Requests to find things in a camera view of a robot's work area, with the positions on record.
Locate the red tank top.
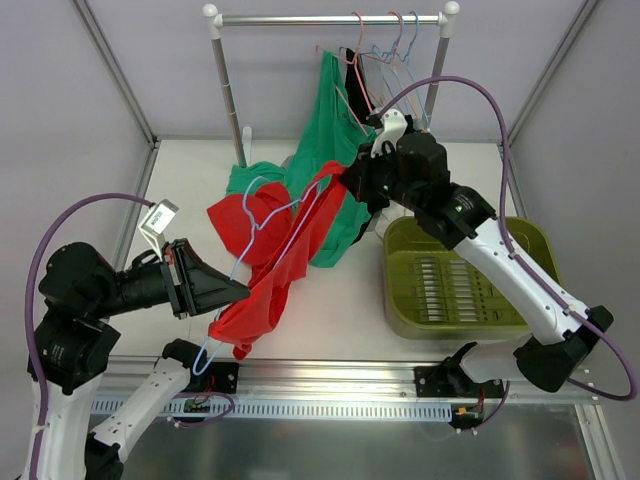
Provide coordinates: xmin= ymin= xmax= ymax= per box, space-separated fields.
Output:
xmin=208 ymin=161 xmax=347 ymax=360

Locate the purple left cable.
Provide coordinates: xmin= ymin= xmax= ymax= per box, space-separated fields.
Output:
xmin=24 ymin=193 xmax=156 ymax=480

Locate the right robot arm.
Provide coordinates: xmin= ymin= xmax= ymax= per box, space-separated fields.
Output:
xmin=209 ymin=132 xmax=613 ymax=397

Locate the light blue wire hanger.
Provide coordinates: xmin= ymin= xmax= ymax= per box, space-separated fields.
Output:
xmin=192 ymin=175 xmax=326 ymax=377

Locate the black garment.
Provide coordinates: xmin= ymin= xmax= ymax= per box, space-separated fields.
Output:
xmin=344 ymin=48 xmax=376 ymax=123

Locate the white slotted cable duct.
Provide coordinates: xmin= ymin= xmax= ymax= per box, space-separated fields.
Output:
xmin=89 ymin=397 xmax=454 ymax=424

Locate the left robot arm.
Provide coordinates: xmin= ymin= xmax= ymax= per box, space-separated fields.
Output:
xmin=23 ymin=239 xmax=249 ymax=479

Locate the aluminium frame rail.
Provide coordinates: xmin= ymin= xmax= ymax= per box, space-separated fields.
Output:
xmin=98 ymin=356 xmax=603 ymax=405

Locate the olive green plastic basket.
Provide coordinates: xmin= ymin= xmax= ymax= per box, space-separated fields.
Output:
xmin=383 ymin=215 xmax=566 ymax=341

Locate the green garment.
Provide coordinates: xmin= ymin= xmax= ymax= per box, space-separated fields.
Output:
xmin=224 ymin=50 xmax=379 ymax=269

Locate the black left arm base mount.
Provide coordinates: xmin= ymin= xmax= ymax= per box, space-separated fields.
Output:
xmin=197 ymin=361 xmax=240 ymax=395

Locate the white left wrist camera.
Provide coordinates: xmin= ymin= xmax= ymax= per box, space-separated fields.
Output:
xmin=137 ymin=199 xmax=179 ymax=259

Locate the metal clothes rack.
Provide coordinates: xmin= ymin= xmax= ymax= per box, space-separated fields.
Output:
xmin=202 ymin=1 xmax=460 ymax=167

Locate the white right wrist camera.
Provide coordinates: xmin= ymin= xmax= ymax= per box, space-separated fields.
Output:
xmin=371 ymin=108 xmax=413 ymax=157

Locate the pink wire hanger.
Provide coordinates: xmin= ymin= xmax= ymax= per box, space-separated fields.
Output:
xmin=369 ymin=10 xmax=404 ymax=100
xmin=315 ymin=11 xmax=373 ymax=137

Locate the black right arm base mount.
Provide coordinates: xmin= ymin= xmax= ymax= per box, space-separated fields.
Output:
xmin=413 ymin=342 xmax=505 ymax=399

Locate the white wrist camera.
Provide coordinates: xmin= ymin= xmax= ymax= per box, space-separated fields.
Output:
xmin=137 ymin=199 xmax=179 ymax=259
xmin=371 ymin=108 xmax=413 ymax=157

